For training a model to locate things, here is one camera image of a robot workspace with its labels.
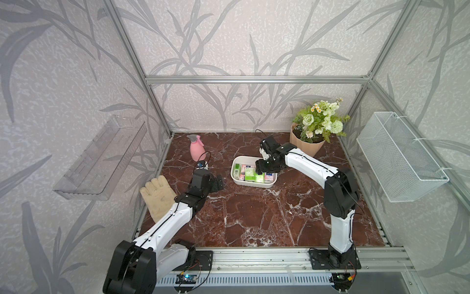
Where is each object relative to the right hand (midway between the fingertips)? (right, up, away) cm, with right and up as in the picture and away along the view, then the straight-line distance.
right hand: (260, 169), depth 92 cm
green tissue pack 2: (-5, -3, +2) cm, 6 cm away
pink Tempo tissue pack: (-9, -1, +7) cm, 11 cm away
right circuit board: (+32, -43, -18) cm, 56 cm away
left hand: (-23, -3, -5) cm, 23 cm away
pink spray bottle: (-35, +10, +10) cm, 38 cm away
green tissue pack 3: (0, -5, +2) cm, 5 cm away
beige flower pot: (+27, +10, +2) cm, 29 cm away
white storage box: (+6, -5, +4) cm, 9 cm away
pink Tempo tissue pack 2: (-10, -5, +5) cm, 12 cm away
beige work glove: (-52, -14, 0) cm, 54 cm away
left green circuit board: (-31, -41, -21) cm, 55 cm away
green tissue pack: (-12, -2, +4) cm, 13 cm away
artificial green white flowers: (+28, +25, -6) cm, 38 cm away
